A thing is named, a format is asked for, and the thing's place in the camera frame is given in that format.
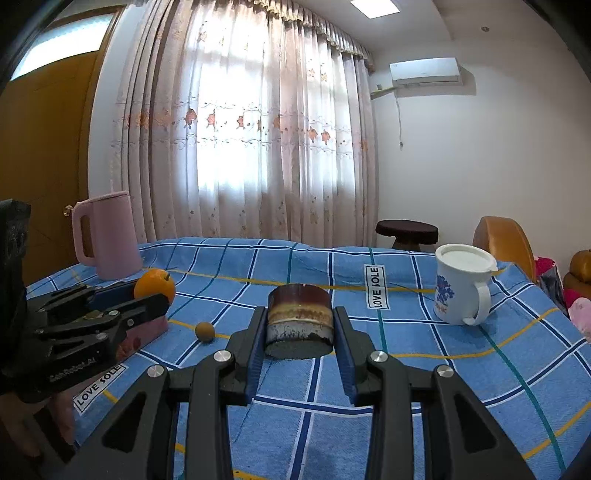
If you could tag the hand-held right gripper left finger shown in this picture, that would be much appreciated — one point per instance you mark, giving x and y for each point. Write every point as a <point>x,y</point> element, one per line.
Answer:
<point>255,357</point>

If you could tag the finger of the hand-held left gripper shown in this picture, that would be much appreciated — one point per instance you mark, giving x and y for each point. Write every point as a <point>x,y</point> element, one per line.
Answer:
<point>115,293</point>
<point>138,307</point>

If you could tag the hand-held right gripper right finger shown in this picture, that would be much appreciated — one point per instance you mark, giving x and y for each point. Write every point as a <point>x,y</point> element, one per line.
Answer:
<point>345,360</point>

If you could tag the round orange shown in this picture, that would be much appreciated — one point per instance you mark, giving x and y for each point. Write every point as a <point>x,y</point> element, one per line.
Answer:
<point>154,286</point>

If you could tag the brown round jar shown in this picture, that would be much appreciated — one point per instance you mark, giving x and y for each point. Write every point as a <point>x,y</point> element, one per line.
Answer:
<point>300,318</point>

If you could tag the person's left hand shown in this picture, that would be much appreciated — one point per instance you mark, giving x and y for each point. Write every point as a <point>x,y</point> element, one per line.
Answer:
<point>60,408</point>

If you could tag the small brown longan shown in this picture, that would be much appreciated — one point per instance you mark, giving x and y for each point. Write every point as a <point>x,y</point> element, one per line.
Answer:
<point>204,332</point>

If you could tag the pink electric kettle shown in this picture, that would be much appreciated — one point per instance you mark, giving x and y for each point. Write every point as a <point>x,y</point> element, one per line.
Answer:
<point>115,235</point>

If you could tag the blue checked tablecloth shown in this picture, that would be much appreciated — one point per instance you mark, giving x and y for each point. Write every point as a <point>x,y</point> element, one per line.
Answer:
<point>323,438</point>

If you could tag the white mug with blue print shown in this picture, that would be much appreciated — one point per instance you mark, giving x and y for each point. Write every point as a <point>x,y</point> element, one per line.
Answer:
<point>455,295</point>

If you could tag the dark round stool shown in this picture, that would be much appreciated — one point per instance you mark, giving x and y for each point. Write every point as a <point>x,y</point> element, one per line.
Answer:
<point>406,230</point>

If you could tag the wooden door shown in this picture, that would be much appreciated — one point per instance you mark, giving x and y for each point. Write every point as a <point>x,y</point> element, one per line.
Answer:
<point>46,147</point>

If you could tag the wooden chair back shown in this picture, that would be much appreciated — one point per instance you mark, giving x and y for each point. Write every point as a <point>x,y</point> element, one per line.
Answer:
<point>503,240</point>

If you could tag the sheer floral curtain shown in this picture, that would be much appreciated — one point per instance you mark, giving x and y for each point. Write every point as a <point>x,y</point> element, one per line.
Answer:
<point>254,138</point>

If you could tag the red cloth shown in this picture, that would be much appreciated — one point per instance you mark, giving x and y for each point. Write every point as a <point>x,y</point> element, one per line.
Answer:
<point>545,266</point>

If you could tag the pink cloth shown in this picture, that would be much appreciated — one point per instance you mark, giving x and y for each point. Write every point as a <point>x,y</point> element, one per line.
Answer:
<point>581,316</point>

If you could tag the door transom window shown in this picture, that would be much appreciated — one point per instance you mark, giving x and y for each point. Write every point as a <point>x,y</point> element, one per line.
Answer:
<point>64,44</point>

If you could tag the brown wooden armchair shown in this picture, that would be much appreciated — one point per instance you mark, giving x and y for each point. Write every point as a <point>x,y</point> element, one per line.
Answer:
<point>581,265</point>

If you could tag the air conditioner pipe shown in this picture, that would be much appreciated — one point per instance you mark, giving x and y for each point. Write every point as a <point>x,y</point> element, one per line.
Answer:
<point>383,91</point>

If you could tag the white air conditioner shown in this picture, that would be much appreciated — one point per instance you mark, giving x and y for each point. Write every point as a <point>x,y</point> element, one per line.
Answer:
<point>425,70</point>

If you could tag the square ceiling light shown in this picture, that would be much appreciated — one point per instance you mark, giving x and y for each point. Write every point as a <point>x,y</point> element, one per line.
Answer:
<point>375,8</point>

